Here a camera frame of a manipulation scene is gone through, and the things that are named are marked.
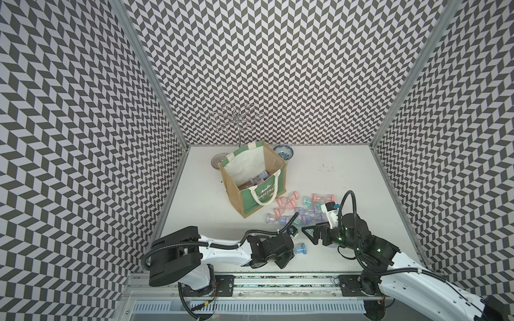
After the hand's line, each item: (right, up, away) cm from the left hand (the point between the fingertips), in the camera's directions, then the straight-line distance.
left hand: (287, 253), depth 80 cm
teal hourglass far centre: (+11, +19, +12) cm, 25 cm away
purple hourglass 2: (-10, +30, +22) cm, 39 cm away
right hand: (+9, +10, -4) cm, 14 cm away
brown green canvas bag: (-15, +30, +21) cm, 40 cm away
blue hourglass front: (+6, +2, -1) cm, 6 cm away
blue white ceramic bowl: (+2, +43, +32) cm, 54 cm away
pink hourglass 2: (+2, +20, +14) cm, 24 cm away
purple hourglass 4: (+9, +12, +7) cm, 17 cm away
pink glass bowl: (-35, +39, +25) cm, 57 cm away
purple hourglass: (-6, +12, +8) cm, 16 cm away
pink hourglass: (+17, +20, +14) cm, 30 cm away
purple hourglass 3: (+13, +15, +9) cm, 22 cm away
